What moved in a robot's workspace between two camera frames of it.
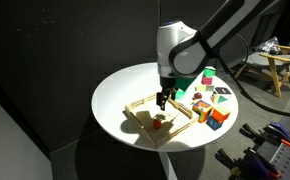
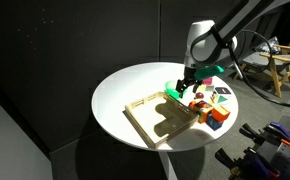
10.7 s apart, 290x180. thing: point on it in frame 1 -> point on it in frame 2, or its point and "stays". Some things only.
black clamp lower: [249, 166] stays
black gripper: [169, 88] -> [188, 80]
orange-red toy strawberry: [157, 124] -> [192, 104]
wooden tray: [158, 124] stays
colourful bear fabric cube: [201, 108] stays
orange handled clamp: [272, 132] stays
